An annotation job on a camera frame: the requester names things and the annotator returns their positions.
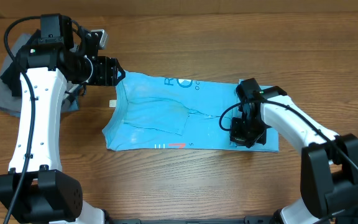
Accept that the light blue printed t-shirt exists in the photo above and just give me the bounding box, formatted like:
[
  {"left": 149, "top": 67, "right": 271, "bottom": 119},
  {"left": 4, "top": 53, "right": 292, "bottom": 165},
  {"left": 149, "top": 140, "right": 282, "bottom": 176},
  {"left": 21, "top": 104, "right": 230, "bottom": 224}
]
[{"left": 103, "top": 72, "right": 279, "bottom": 152}]

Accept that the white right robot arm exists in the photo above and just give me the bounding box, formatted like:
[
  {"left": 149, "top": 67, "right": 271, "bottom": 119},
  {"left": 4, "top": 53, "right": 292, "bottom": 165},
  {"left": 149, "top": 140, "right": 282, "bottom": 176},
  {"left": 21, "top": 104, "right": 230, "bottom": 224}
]
[{"left": 229, "top": 78, "right": 358, "bottom": 223}]

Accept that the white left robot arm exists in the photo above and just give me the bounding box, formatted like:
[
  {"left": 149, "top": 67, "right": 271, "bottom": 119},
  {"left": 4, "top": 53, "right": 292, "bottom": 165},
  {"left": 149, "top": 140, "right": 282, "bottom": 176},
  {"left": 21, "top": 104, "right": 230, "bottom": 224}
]
[{"left": 0, "top": 14, "right": 126, "bottom": 223}]

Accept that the black folded garment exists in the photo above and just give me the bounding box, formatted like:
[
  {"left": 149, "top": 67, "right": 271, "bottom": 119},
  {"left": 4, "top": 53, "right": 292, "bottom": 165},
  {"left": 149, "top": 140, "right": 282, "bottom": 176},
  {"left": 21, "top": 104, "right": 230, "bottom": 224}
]
[{"left": 0, "top": 29, "right": 40, "bottom": 97}]

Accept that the grey folded garment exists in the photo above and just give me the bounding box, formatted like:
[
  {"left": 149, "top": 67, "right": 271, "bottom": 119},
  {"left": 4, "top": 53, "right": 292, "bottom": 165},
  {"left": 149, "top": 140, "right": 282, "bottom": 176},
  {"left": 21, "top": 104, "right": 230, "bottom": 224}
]
[{"left": 0, "top": 34, "right": 83, "bottom": 117}]

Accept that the black table edge rail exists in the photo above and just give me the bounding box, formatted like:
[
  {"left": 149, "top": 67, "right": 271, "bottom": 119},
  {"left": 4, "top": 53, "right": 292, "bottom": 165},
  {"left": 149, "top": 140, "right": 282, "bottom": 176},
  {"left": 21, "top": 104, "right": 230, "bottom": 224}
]
[{"left": 108, "top": 216, "right": 279, "bottom": 224}]

